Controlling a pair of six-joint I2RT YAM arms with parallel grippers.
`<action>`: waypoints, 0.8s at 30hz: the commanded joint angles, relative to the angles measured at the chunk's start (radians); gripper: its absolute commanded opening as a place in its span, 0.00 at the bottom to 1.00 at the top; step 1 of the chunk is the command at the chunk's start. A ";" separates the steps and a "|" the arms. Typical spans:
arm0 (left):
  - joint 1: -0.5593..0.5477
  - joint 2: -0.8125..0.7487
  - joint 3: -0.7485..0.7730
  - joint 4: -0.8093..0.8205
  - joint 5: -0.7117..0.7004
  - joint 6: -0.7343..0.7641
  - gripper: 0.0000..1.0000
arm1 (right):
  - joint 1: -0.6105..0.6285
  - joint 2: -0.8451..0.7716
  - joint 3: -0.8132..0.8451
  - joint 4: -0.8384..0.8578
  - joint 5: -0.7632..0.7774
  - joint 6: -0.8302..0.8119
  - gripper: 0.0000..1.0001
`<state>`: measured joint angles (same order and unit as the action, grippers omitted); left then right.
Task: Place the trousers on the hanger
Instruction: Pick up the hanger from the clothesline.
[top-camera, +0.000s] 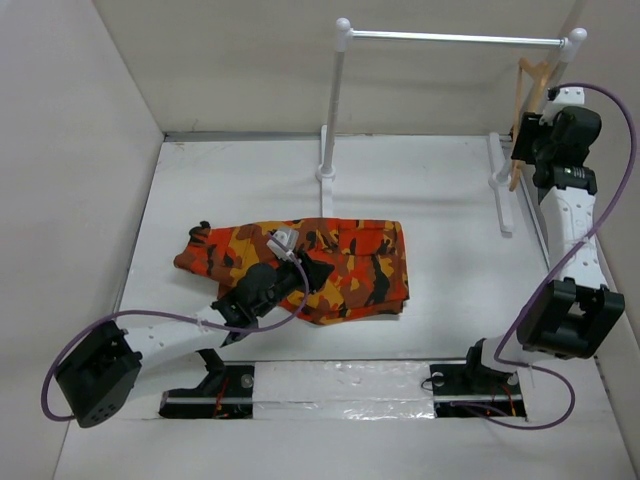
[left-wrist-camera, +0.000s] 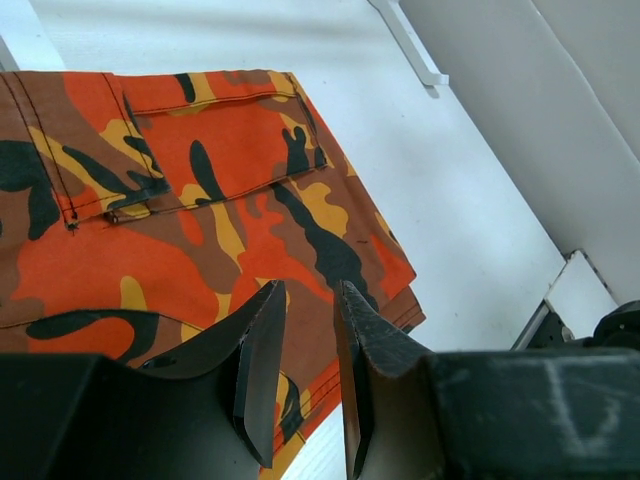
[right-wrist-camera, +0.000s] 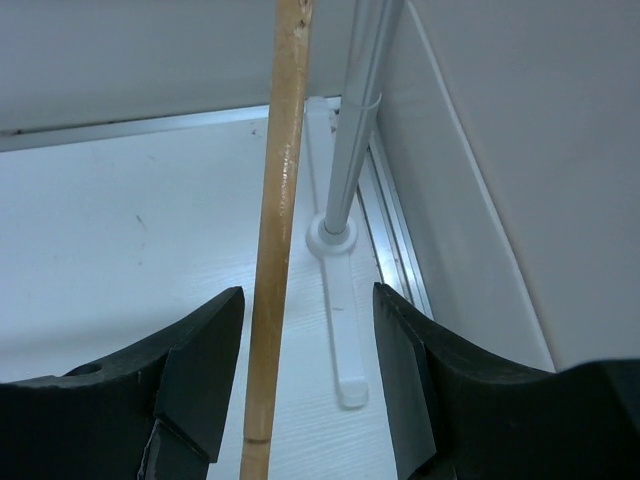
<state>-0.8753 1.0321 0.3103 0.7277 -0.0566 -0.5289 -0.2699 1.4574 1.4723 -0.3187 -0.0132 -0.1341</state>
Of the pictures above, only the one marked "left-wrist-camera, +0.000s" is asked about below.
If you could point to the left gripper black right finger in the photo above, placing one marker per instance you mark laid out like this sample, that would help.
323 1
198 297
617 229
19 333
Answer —
568 412

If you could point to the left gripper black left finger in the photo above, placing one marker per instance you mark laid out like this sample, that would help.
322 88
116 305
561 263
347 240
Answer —
204 409

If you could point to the orange camouflage trousers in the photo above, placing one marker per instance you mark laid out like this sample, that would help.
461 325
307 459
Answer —
138 211

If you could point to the white and silver clothes rack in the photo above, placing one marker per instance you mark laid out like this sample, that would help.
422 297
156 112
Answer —
412 47

